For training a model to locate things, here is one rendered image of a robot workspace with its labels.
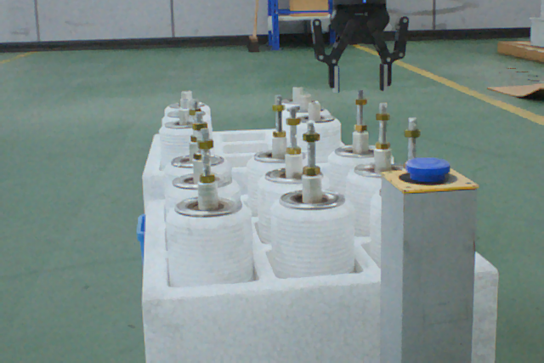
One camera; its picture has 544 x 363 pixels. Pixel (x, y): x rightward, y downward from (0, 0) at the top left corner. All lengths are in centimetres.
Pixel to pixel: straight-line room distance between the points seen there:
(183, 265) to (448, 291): 29
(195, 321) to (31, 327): 46
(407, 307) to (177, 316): 25
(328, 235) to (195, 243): 14
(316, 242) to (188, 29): 625
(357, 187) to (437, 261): 30
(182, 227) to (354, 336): 22
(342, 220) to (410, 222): 18
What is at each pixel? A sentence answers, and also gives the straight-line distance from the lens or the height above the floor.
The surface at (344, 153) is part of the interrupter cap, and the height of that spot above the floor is 25.
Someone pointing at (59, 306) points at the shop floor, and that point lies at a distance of 129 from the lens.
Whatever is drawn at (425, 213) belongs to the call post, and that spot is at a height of 29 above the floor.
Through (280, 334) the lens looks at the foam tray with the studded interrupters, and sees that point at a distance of 83.
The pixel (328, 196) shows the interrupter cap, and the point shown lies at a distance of 88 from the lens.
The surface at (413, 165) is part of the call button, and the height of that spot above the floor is 33.
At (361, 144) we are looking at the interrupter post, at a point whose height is 26.
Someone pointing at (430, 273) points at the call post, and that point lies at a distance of 70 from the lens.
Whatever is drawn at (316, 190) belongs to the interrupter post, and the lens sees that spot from 86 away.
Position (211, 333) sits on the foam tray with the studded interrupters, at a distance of 82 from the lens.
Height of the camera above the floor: 49
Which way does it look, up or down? 13 degrees down
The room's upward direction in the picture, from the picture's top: 1 degrees counter-clockwise
